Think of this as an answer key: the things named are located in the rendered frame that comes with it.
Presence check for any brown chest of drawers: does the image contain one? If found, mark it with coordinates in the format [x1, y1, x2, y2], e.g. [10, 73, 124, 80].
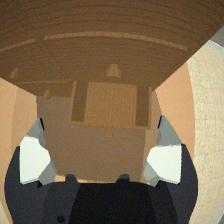
[0, 0, 224, 96]

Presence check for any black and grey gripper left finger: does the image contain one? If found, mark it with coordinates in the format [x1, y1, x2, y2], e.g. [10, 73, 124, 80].
[4, 118, 57, 224]

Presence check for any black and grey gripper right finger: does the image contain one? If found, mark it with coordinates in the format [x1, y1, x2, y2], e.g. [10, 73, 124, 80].
[143, 116, 198, 224]

